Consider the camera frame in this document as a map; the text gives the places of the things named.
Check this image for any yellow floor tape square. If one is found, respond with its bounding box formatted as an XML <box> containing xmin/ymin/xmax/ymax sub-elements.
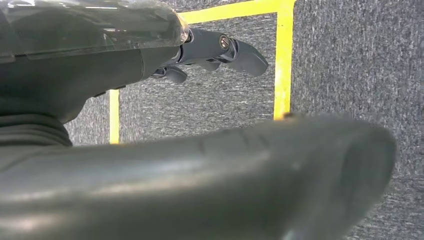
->
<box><xmin>108</xmin><ymin>0</ymin><xmax>297</xmax><ymax>145</ymax></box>

